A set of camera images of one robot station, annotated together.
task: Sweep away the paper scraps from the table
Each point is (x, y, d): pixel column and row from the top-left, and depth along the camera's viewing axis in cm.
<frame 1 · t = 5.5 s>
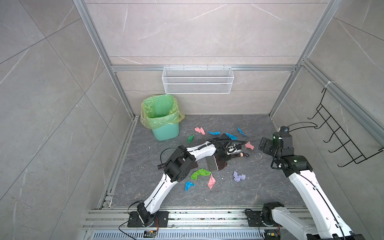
left hand: (229, 152, 97), fingers open
right hand: (271, 141, 76), fingers open
green trash bin with liner: (163, 116, 87), point 26 cm above the table
large green paper scrap: (200, 172, 91), on the table
pink paper scrap front: (212, 181, 87), on the table
blue paper scrap front: (188, 184, 85), point 2 cm above the table
purple paper scrap: (237, 177, 88), point 2 cm above the table
pink paper scrap back: (200, 130, 110), point 2 cm above the table
small green paper scrap: (190, 138, 106), point 2 cm above the table
blue paper scrap back right: (240, 131, 112), on the table
pink paper scrap right: (249, 145, 102), point 2 cm above the table

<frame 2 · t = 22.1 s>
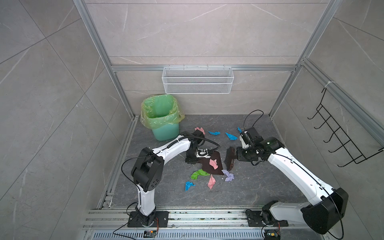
left hand: (193, 155, 90), fingers open
right hand: (238, 154, 79), fingers closed
purple paper scrap: (230, 177, 87), point 2 cm above the table
pink paper scrap right: (213, 163, 92), point 3 cm above the table
dark brown dustpan: (206, 166, 91), point 3 cm above the table
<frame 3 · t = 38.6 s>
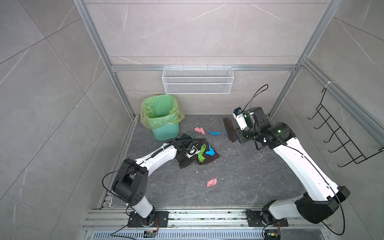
left hand: (186, 158, 88), fingers open
right hand: (239, 128, 72), fingers closed
large green paper scrap: (201, 158, 90), point 8 cm above the table
pink paper scrap front: (212, 182, 87), on the table
blue paper scrap front: (211, 151, 92), point 8 cm above the table
dark brown dustpan: (208, 158, 90), point 7 cm above the table
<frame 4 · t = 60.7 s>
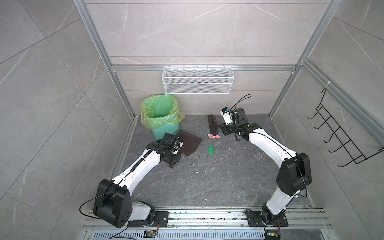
left hand: (175, 155, 84), fingers open
right hand: (222, 124, 90), fingers closed
pink paper scrap back: (211, 136, 108), on the table
dark brown dustpan: (190, 143, 90), point 13 cm above the table
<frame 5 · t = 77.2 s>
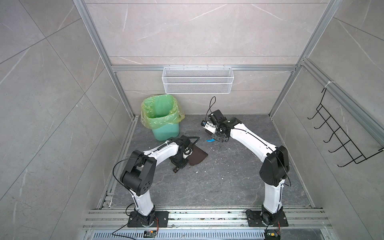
left hand: (180, 162, 91), fingers open
right hand: (218, 130, 90), fingers closed
dark brown dustpan: (198, 156, 102), on the table
